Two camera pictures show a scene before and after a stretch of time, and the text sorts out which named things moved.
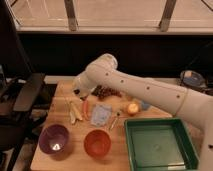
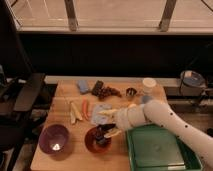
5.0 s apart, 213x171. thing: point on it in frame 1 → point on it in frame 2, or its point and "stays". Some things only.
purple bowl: [53, 139] stays
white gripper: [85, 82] → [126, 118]
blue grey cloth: [100, 115] stays
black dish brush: [77, 92] → [100, 131]
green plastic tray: [160, 144] stays
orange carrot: [85, 109] stays
